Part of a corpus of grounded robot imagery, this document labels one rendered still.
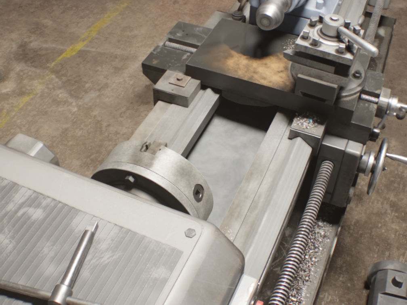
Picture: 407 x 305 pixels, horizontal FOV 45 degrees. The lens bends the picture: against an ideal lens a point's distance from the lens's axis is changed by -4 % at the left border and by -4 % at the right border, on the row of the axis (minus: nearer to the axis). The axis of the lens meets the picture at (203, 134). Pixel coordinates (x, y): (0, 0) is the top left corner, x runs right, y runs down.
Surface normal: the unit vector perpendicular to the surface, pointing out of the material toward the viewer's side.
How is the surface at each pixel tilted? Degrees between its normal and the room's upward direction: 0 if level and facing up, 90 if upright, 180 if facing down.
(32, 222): 0
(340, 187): 90
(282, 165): 45
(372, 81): 0
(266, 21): 90
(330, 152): 90
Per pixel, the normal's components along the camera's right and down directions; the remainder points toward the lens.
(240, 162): -0.08, -0.58
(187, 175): 0.60, -0.37
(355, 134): -0.40, 0.64
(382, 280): -0.66, -0.67
